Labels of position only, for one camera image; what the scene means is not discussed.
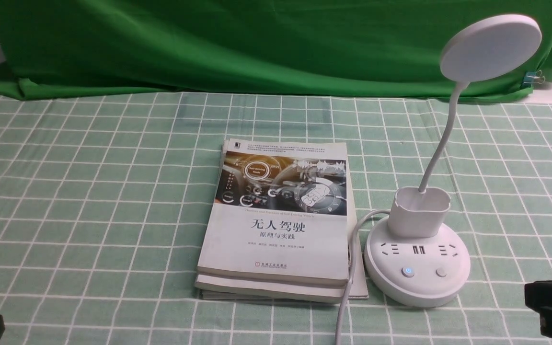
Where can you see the white desk lamp with socket base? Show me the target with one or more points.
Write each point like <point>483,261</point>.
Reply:
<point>411,255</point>

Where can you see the green checkered tablecloth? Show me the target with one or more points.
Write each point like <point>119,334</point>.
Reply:
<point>104,203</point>

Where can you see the blue binder clip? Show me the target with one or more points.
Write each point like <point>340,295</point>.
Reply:
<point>532,78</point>

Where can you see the lower book under textbook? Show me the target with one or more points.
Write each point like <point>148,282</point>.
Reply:
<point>266,291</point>

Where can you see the top self-driving textbook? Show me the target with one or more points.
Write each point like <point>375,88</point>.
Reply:
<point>276,230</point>

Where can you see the green backdrop cloth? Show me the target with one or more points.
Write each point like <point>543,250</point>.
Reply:
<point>345,48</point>

